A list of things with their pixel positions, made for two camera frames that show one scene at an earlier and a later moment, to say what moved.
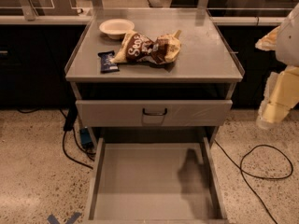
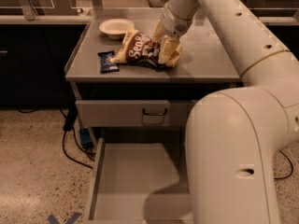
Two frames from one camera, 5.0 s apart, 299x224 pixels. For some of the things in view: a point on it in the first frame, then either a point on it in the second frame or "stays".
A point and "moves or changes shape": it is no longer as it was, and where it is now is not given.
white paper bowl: x=117 y=29 stays
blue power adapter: x=86 y=137 stays
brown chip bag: x=135 y=47 moves or changes shape
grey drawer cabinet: x=153 y=87 stays
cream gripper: x=289 y=44 to x=175 y=24
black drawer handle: x=154 y=114 stays
